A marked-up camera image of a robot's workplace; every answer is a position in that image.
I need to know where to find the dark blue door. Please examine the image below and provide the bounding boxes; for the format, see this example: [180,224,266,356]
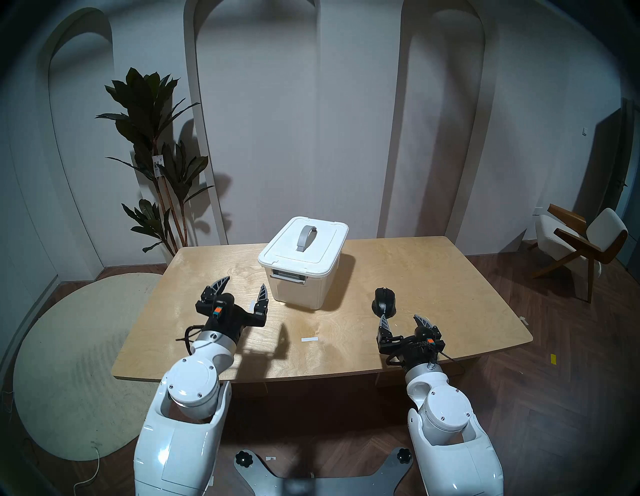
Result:
[614,97,640,271]

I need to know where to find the light wooden table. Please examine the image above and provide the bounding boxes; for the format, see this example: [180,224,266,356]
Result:
[111,236,534,386]

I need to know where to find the clear plastic storage container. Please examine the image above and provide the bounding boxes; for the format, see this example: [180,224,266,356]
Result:
[264,252,342,311]

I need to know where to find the white floor cable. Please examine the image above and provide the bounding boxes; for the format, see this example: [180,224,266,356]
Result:
[74,447,101,491]

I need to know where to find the white lid with grey handle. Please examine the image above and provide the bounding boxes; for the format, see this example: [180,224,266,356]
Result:
[257,216,350,279]

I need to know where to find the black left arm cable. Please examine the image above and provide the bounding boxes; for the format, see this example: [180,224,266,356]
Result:
[176,325,207,356]

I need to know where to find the round beige rug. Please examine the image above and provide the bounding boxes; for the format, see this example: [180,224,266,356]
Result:
[13,272,168,462]

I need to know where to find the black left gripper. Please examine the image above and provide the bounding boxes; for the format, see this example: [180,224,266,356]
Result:
[196,276,269,346]

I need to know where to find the white wooden armchair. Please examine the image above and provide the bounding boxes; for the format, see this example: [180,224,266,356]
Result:
[530,203,629,303]

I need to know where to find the black computer mouse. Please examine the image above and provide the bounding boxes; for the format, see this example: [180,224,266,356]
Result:
[371,287,397,317]

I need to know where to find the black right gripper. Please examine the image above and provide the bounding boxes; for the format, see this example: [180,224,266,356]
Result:
[377,314,446,368]

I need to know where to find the grey metal robot base plate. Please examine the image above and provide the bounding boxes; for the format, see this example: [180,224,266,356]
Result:
[234,447,415,496]

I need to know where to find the tall dark green plant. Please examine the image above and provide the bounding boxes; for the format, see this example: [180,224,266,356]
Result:
[95,67,216,263]

